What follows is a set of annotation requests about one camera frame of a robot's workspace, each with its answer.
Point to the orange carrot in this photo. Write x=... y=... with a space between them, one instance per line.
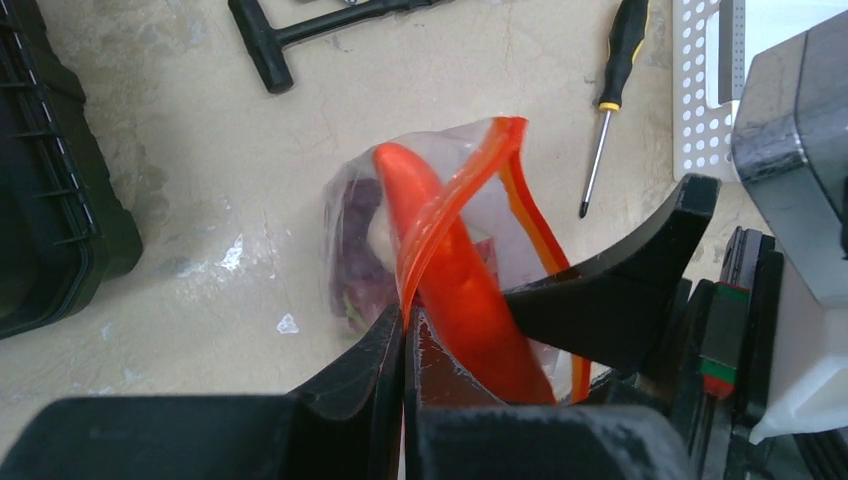
x=459 y=294

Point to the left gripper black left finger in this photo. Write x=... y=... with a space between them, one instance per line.
x=343 y=423

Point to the beige round mushroom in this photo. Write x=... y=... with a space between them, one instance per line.
x=381 y=238

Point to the black plastic toolbox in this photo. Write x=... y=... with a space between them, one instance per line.
x=63 y=230

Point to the clear orange-zip bag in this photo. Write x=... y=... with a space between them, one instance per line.
x=480 y=166

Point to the dark red grape bunch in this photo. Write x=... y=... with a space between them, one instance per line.
x=360 y=285

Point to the black yellow-handled screwdriver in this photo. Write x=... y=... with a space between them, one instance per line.
x=625 y=39

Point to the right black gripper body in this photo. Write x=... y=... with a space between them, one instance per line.
x=714 y=375

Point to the black T-handle tool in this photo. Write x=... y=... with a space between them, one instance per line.
x=265 y=43

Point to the white plastic basket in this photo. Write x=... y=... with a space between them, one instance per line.
x=714 y=44

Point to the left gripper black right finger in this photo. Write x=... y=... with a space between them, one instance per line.
x=456 y=429

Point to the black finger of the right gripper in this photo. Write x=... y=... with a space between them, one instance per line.
x=614 y=307

